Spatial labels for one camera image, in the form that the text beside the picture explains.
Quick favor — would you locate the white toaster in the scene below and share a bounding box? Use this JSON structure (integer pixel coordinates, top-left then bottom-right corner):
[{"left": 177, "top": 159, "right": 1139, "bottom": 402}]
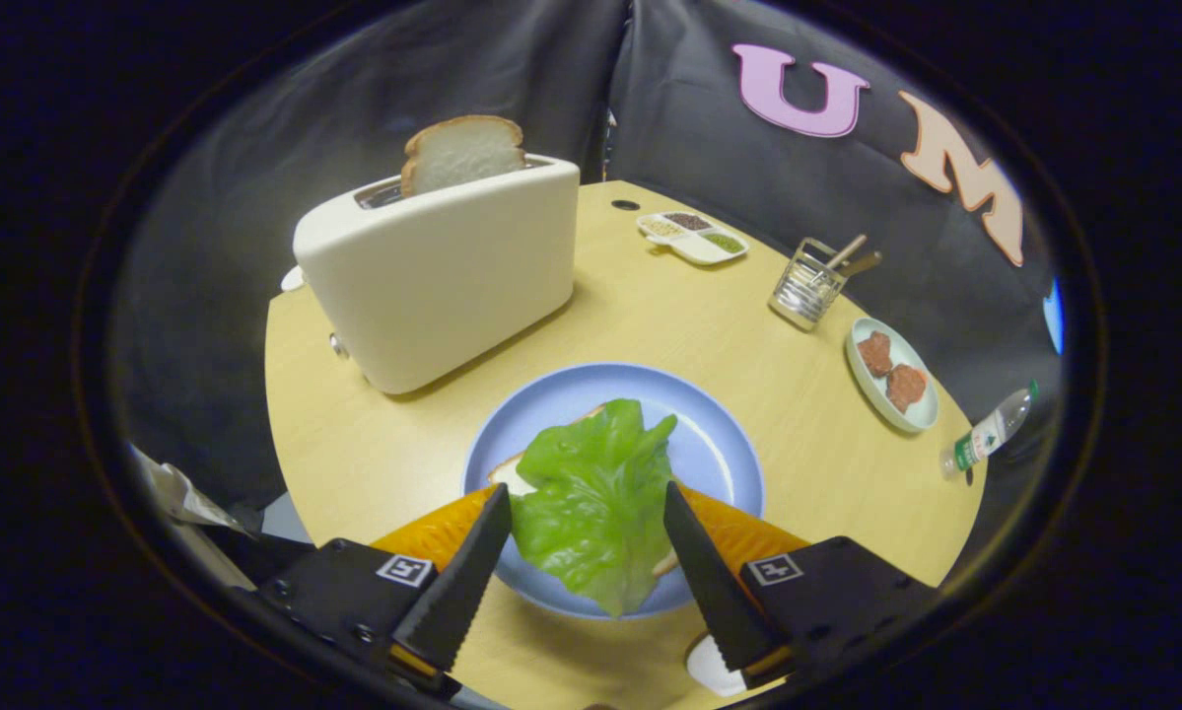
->
[{"left": 280, "top": 153, "right": 582, "bottom": 395}]

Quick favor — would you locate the small brown meat patty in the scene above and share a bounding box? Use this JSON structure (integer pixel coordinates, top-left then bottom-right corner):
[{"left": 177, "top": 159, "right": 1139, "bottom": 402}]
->
[{"left": 857, "top": 330, "right": 894, "bottom": 379}]

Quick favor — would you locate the white plate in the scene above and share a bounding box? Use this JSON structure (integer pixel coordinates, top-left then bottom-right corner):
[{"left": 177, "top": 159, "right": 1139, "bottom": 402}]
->
[{"left": 686, "top": 631, "right": 749, "bottom": 697}]

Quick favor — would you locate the blue plate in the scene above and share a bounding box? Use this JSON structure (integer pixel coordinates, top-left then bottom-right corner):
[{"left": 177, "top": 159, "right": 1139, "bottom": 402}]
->
[{"left": 462, "top": 363, "right": 765, "bottom": 620}]

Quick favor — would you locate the green lettuce leaf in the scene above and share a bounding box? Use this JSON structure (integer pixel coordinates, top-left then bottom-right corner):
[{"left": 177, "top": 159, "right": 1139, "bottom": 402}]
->
[{"left": 509, "top": 398, "right": 680, "bottom": 619}]

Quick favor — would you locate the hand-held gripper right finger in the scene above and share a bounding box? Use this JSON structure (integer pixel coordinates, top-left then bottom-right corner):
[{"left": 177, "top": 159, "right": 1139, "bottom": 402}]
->
[{"left": 663, "top": 481, "right": 937, "bottom": 691}]

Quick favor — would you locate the large brown meat patty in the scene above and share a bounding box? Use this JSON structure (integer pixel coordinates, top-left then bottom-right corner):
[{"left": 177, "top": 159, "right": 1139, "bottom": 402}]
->
[{"left": 885, "top": 364, "right": 929, "bottom": 413}]

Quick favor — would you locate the clear plastic water bottle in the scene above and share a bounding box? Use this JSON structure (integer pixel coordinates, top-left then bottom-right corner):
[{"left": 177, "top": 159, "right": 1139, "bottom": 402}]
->
[{"left": 939, "top": 381, "right": 1040, "bottom": 481}]

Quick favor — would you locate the black backdrop cloth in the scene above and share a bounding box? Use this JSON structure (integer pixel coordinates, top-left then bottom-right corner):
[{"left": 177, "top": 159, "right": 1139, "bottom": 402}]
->
[{"left": 107, "top": 0, "right": 1065, "bottom": 573}]

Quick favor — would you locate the wire mesh utensil holder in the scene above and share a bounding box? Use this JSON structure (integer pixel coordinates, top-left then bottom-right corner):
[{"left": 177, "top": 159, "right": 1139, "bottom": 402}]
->
[{"left": 768, "top": 237, "right": 848, "bottom": 332}]

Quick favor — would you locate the white divided seasoning tray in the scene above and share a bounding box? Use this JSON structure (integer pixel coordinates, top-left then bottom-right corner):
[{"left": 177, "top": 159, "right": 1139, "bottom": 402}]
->
[{"left": 636, "top": 211, "right": 749, "bottom": 267}]

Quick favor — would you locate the pale crumpled sheet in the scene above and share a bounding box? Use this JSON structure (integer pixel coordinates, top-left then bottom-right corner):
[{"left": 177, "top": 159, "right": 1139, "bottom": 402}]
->
[{"left": 127, "top": 444, "right": 246, "bottom": 533}]

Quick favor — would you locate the white bread slice in toaster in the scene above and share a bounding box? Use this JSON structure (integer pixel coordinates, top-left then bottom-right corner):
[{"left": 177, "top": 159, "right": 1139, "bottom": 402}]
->
[{"left": 400, "top": 115, "right": 528, "bottom": 196}]

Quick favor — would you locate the flat white bread slice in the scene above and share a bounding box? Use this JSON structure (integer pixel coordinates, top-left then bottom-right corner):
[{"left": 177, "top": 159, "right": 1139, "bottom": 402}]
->
[{"left": 487, "top": 402, "right": 680, "bottom": 578}]

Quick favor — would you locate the pale green plate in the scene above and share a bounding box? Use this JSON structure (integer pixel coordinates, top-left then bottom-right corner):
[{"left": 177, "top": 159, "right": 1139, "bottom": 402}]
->
[{"left": 845, "top": 317, "right": 940, "bottom": 435}]

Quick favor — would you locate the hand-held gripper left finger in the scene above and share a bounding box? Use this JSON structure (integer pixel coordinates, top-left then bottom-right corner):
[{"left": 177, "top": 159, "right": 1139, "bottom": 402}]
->
[{"left": 255, "top": 483, "right": 513, "bottom": 701}]

